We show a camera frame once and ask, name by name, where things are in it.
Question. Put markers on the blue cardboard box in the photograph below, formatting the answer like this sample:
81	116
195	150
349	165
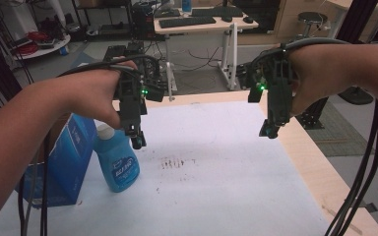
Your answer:
72	157

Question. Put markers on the black metal frame post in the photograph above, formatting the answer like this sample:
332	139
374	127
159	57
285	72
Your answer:
357	19

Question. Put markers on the person's left hand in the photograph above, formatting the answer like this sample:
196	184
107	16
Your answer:
88	91

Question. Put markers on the person's right hand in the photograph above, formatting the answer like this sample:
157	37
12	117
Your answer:
321	72

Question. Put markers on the white office desk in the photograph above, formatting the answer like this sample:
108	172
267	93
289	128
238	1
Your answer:
206	29

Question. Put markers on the black equipment box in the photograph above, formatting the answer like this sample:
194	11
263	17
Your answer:
123	50

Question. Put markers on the long black keyboard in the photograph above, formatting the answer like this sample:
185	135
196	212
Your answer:
187	21

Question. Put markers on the black round stand base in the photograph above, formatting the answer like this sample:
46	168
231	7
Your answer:
356	95

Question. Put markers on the round white table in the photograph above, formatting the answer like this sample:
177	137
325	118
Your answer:
50	47

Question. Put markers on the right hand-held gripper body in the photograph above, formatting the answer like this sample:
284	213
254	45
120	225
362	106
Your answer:
279	88

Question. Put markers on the round black stool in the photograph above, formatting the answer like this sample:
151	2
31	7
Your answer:
312	17

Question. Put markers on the wooden cabinet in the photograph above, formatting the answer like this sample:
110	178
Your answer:
288	23

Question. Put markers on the black computer mouse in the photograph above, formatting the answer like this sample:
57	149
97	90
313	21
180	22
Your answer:
248	20
226	18

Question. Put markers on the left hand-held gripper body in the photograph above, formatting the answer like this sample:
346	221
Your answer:
131	98

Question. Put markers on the white table mat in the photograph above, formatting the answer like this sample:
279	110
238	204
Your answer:
210	183

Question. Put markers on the blue detergent bottle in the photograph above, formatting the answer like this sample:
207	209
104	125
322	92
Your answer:
118	167

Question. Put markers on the small blue bottle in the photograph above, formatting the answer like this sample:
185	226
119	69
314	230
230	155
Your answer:
186	6

